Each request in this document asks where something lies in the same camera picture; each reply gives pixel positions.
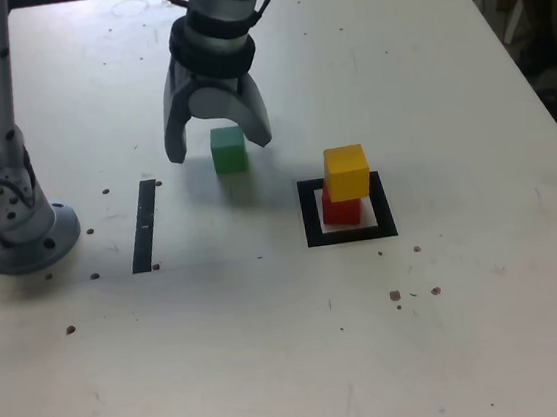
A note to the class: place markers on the green cube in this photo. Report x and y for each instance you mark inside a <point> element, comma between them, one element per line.
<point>228,154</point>

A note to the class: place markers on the black tape strip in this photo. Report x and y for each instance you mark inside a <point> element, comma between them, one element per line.
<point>143,224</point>

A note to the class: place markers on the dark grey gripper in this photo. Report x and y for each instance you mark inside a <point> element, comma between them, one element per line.
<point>214,82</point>

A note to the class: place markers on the black tape square outline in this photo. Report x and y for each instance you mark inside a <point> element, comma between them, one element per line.
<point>312,235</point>

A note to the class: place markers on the yellow cube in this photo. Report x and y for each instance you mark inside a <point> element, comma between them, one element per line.
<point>347,173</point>

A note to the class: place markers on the red cube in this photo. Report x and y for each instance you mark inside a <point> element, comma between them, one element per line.
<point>342,214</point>

